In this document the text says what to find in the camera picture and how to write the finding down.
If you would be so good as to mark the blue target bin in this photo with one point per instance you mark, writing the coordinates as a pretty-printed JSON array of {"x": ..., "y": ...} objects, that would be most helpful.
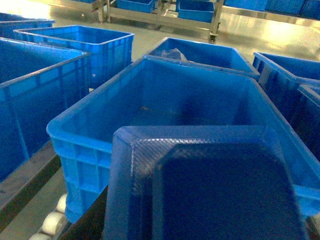
[{"x": 155, "y": 92}]

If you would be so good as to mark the blue bin rear centre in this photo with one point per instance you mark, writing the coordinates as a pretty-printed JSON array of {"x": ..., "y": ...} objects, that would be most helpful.
[{"x": 200, "y": 54}]

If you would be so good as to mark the blue bin rear left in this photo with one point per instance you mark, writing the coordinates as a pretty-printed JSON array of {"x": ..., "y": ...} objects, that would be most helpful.
[{"x": 110, "y": 50}]

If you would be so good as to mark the blue block part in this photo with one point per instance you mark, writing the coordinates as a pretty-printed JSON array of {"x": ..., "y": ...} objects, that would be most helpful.
[{"x": 200, "y": 183}]

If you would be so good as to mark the steel wheeled cart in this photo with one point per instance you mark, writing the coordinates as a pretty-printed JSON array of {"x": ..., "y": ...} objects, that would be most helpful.
[{"x": 179, "y": 14}]

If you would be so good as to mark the blue bin right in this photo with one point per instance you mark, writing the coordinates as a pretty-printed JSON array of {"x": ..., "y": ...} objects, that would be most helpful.
[{"x": 280, "y": 77}]

